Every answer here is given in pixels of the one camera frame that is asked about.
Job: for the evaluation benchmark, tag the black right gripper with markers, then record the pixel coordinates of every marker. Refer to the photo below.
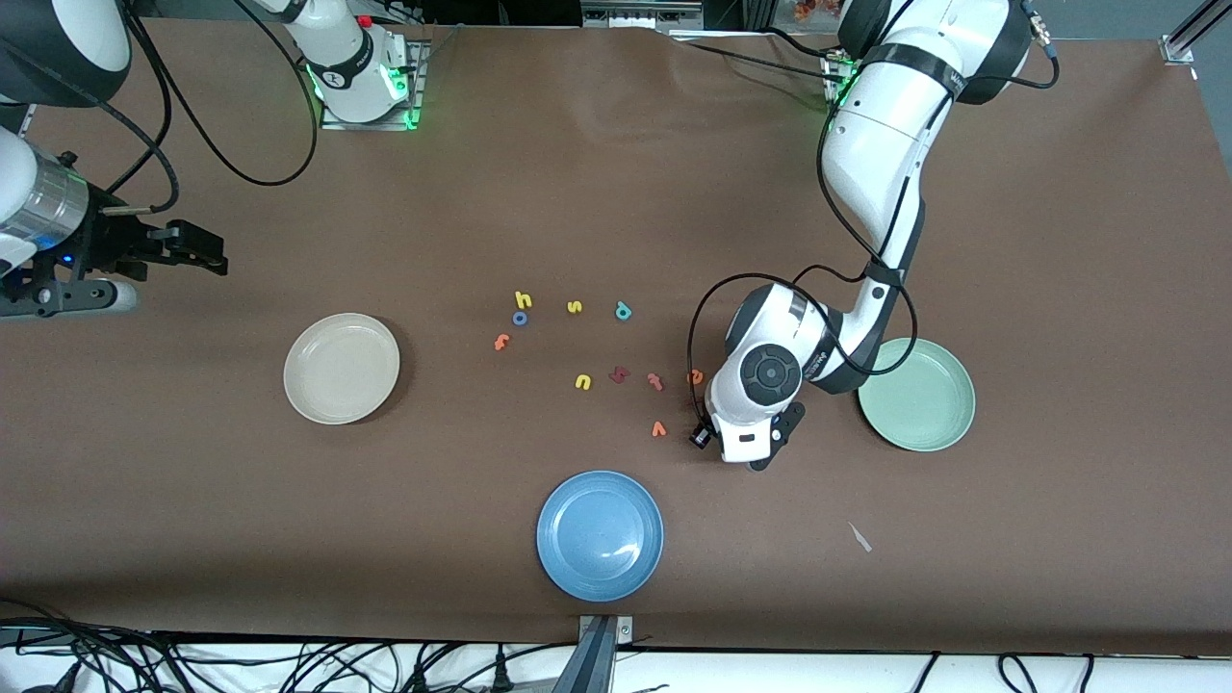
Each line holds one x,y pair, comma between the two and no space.
104,248

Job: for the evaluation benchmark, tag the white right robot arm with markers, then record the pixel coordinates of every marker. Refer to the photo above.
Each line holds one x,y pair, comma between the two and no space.
342,58

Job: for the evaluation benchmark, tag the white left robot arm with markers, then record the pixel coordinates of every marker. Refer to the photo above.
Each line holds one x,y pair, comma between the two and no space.
885,125

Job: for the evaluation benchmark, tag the dark red foam letter k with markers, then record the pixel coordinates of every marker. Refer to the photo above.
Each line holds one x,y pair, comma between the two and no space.
619,374

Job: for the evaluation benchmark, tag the blue plate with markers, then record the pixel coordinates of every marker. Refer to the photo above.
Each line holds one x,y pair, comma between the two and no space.
600,536

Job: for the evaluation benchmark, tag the white paper scrap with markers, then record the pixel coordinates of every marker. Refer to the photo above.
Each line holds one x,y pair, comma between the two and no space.
859,537

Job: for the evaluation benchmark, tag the beige brown plate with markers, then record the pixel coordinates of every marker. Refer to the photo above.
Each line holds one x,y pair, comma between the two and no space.
342,369

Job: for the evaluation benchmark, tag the green plate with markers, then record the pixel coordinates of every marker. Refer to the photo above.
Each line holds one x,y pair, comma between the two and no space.
924,404

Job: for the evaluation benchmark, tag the brown table cover sheet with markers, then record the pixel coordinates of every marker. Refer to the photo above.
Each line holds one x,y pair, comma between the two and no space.
577,192

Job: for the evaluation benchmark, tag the black power plug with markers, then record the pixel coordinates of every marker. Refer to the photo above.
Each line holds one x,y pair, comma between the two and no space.
421,679
501,674

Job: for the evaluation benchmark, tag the metal table edge bracket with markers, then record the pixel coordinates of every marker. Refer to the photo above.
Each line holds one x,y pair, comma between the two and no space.
624,630

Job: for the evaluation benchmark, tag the dark grey camera pole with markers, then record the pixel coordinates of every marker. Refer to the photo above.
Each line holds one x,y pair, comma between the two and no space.
589,664

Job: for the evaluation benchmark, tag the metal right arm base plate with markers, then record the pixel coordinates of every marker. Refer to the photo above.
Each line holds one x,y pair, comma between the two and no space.
418,87

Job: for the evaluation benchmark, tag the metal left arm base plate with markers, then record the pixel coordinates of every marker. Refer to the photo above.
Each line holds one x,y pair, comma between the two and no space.
830,69

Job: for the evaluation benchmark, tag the aluminium frame profile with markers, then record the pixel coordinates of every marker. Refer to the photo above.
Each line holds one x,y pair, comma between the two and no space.
1176,48

